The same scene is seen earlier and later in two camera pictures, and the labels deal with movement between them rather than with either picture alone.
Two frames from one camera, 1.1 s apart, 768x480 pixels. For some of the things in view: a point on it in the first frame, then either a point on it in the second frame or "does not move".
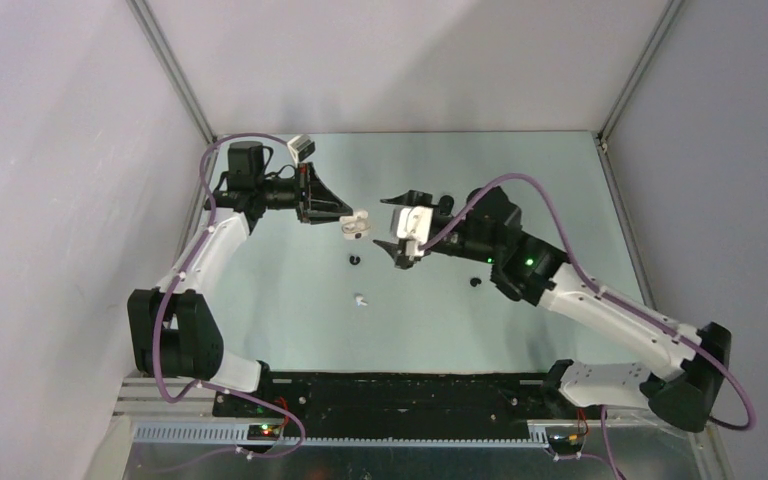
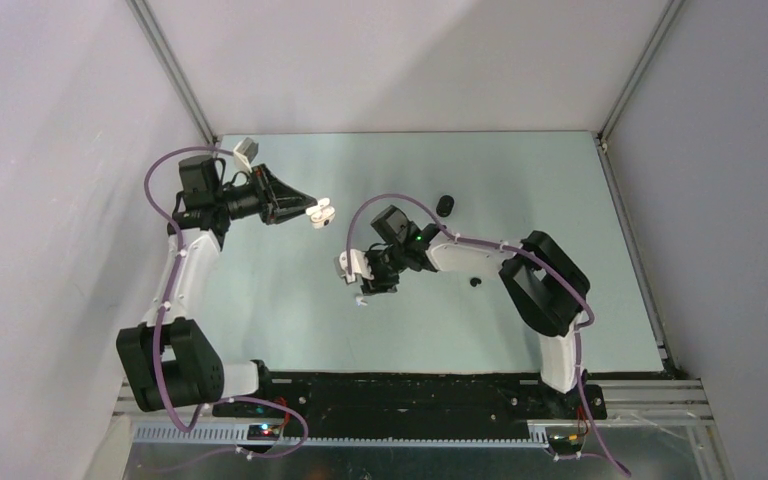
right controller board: [566, 442] does not move
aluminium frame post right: [642, 64] does not move
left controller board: [263, 432] does not move
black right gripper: [399, 254] to [379, 284]
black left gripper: [317, 202] to [277, 201]
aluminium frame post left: [173, 67] does not move
